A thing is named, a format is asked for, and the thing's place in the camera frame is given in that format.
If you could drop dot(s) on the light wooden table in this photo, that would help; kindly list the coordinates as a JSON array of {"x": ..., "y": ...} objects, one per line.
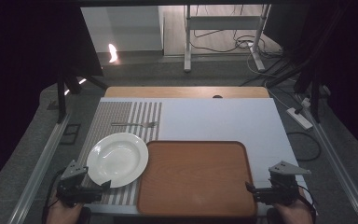
[{"x": 183, "y": 92}]

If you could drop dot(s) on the white cabinet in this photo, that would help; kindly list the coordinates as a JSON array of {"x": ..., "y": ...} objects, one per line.
[{"x": 124, "y": 28}]

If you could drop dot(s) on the silver metal fork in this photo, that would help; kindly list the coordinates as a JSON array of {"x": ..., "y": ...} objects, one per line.
[{"x": 134, "y": 124}]

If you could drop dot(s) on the black metal stand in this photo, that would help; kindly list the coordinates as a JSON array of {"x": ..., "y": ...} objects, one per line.
[
  {"x": 62, "y": 93},
  {"x": 314, "y": 93}
]

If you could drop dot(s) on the black floor grate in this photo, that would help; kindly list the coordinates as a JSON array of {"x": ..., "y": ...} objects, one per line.
[{"x": 71, "y": 133}]

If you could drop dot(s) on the white board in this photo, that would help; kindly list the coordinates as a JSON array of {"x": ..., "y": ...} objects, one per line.
[{"x": 227, "y": 119}]

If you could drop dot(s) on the aluminium rail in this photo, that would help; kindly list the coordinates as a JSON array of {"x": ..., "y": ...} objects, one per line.
[
  {"x": 338, "y": 161},
  {"x": 40, "y": 168}
]

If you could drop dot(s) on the brown wooden tray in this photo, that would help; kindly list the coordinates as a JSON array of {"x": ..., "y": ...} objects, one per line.
[{"x": 195, "y": 179}]

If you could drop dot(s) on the white metal desk frame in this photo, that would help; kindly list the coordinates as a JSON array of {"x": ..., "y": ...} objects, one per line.
[{"x": 220, "y": 22}]

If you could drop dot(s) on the grey striped placemat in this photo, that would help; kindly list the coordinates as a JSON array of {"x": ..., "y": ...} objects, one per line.
[{"x": 118, "y": 115}]

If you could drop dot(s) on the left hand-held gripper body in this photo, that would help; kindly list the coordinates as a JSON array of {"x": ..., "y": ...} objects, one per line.
[{"x": 73, "y": 183}]

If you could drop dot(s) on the white power strip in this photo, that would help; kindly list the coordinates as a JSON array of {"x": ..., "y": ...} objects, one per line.
[{"x": 299, "y": 118}]

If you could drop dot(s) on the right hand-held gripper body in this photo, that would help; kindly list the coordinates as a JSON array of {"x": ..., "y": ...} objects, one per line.
[{"x": 282, "y": 186}]

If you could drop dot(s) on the person's right hand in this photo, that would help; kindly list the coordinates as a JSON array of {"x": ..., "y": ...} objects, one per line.
[{"x": 293, "y": 214}]

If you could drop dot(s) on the person's left hand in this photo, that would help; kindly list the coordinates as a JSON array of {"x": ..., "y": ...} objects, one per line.
[{"x": 62, "y": 214}]

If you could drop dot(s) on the white round plate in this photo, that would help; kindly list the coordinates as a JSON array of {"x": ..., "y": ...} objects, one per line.
[{"x": 117, "y": 159}]

